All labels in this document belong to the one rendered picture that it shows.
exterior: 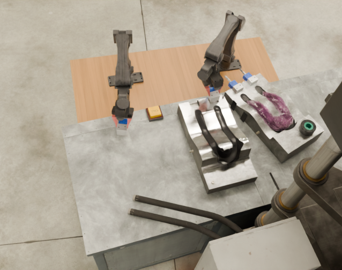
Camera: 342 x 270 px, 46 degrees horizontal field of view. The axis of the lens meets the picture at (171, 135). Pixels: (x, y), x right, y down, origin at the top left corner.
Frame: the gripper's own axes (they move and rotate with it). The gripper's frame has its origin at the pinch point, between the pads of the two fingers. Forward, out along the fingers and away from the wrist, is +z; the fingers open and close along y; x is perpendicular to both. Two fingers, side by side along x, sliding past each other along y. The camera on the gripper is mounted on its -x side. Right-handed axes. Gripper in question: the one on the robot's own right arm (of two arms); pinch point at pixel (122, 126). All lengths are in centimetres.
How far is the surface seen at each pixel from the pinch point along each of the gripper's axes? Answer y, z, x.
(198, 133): 38.4, 3.5, 6.2
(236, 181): 59, 17, -13
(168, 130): 23.3, 8.4, 14.8
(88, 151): -16.7, 16.7, -0.3
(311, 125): 96, -6, 10
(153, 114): 14.1, 1.8, 19.1
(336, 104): 61, -61, -85
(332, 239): 83, -2, -68
